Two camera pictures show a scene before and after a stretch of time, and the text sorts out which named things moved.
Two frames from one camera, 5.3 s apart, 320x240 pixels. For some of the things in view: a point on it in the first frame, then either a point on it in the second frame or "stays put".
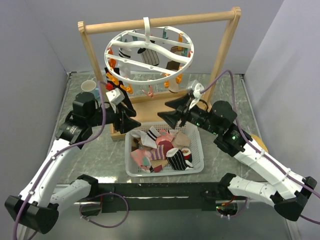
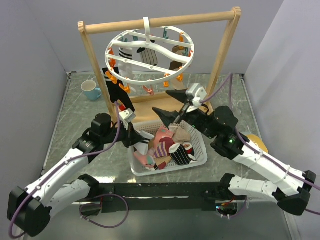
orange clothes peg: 166,84 stays put
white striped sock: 149,138 → 142,147
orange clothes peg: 128,88 stays put
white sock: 125,69 stays put
